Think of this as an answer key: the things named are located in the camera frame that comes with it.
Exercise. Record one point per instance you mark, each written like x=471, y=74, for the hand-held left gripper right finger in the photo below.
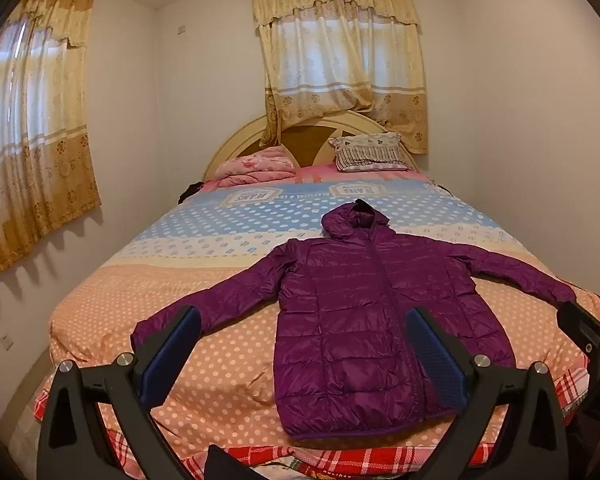
x=432, y=355

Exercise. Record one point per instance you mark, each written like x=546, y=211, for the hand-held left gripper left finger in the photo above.
x=172, y=355

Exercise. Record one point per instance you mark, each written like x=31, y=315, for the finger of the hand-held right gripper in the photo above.
x=585, y=325

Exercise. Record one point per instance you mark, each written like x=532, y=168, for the purple puffer jacket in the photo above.
x=360, y=310

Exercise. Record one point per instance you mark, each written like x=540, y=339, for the polka dot bedspread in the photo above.
x=220, y=280

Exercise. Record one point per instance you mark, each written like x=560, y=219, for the red plaid sheet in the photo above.
x=380, y=460

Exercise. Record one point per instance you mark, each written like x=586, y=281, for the dark cloth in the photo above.
x=190, y=192

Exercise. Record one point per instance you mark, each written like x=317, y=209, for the pink folded blanket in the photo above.
x=255, y=165

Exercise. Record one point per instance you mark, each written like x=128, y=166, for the striped patterned pillow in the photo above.
x=367, y=152

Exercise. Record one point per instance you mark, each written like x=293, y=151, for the cream round headboard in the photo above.
x=240, y=140

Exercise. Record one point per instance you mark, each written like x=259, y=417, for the long yellow floral curtain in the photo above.
x=35, y=135

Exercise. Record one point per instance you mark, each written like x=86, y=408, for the short yellow floral curtain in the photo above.
x=340, y=60

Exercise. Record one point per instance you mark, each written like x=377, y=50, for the beige padded bed frame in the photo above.
x=22, y=400

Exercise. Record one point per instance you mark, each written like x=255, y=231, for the white wall socket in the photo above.
x=7, y=342

